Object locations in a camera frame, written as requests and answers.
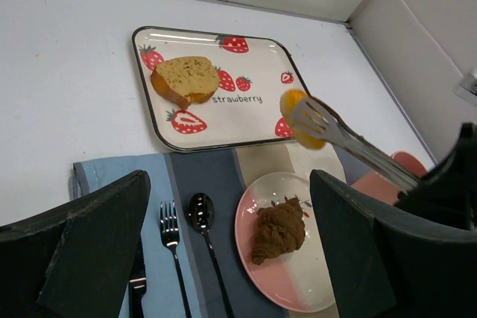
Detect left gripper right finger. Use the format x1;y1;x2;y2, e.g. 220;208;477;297
309;170;476;317

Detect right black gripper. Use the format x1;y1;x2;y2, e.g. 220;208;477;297
395;123;476;231

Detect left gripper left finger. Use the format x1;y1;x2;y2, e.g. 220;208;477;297
1;171;151;317

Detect brown chocolate croissant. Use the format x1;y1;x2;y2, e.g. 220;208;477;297
251;197;306;265

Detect metal tongs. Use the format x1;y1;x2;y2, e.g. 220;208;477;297
294;96;420;192

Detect orange glazed donut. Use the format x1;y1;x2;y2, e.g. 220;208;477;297
279;89;326;150

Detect yellow cake slice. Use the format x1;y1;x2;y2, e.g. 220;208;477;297
151;56;220;110

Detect black knife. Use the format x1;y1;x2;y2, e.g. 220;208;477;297
128;238;147;318

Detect pink cup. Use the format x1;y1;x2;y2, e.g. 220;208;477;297
350;150;429;207

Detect pink and white plate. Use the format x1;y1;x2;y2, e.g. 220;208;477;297
235;172;335;314

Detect black fork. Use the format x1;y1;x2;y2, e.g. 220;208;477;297
159;201;192;318

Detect black spoon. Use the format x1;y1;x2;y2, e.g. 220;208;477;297
187;193;235;317

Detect striped placemat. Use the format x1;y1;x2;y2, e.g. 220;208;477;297
69;144;368;317

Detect strawberry print tray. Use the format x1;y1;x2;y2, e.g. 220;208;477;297
132;26;307;152

